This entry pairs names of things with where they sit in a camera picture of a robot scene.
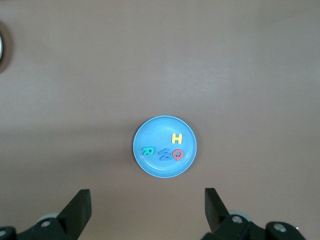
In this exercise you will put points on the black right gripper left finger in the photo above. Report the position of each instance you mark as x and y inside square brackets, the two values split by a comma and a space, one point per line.
[76, 212]

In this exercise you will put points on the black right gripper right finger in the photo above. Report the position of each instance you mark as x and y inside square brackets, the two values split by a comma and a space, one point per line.
[215, 212]

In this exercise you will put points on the pink foam letter Q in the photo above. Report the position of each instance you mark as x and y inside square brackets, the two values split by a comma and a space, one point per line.
[180, 155]

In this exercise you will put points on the blue foam letter W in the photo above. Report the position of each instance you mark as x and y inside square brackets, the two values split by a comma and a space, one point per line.
[165, 155]

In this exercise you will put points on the yellow foam capital H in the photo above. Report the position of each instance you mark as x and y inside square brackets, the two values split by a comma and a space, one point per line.
[176, 139]

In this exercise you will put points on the teal foam letter R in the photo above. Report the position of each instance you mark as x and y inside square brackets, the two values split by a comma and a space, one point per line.
[145, 149]

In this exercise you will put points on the blue plate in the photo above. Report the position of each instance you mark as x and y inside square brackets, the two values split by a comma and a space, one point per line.
[160, 127]

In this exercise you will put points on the beige plate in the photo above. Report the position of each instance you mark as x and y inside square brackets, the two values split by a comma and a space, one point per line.
[1, 42]

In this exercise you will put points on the brown table mat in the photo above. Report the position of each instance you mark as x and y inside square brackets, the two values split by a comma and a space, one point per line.
[225, 75]

